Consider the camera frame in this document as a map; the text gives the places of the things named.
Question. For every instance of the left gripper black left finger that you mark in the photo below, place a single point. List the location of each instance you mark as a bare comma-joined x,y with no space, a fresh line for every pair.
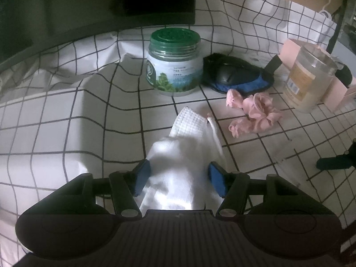
121,187

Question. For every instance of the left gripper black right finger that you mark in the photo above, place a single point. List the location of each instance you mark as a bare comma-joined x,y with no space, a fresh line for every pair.
235,189

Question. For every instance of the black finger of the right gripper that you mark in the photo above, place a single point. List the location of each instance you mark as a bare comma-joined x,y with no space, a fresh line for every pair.
343,161

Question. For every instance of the white cloth glove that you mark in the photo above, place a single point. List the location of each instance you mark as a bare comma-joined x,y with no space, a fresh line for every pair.
179,163

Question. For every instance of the pink fabric scrunchie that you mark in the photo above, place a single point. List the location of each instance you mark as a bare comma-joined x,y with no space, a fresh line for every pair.
260,113

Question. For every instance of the black white grid tablecloth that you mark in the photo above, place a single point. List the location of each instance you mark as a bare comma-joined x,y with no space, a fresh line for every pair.
85,106

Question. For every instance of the clear plastic jar floral label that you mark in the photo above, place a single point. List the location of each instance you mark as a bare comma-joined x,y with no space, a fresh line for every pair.
309,78

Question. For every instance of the pink cardboard box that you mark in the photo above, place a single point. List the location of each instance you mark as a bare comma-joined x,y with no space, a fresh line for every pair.
336,94

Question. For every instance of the green lid jar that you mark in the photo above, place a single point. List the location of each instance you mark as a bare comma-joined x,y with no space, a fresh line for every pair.
174,62

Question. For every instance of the black monitor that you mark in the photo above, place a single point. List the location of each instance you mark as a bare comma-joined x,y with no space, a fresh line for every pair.
31,26

